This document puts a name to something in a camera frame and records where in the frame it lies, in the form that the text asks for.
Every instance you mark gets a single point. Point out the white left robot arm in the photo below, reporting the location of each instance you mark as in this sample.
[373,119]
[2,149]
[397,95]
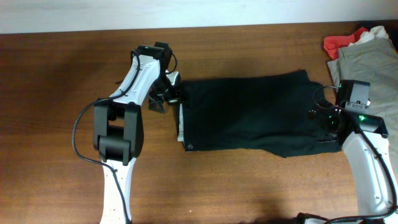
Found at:
[118,133]

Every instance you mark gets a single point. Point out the white cloth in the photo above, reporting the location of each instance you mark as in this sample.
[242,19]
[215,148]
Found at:
[362,35]

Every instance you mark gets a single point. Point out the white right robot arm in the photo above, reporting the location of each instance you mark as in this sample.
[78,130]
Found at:
[363,138]

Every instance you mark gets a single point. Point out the khaki grey trousers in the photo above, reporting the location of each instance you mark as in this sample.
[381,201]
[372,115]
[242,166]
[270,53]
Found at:
[374,62]

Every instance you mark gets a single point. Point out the red cloth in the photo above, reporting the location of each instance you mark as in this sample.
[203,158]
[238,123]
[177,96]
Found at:
[332,44]

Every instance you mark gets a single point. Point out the black shorts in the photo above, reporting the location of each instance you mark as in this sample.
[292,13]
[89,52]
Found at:
[268,113]

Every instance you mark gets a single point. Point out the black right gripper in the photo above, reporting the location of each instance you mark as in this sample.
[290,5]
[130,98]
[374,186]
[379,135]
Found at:
[325,113]

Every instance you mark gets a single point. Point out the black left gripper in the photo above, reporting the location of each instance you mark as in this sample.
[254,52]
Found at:
[166,94]

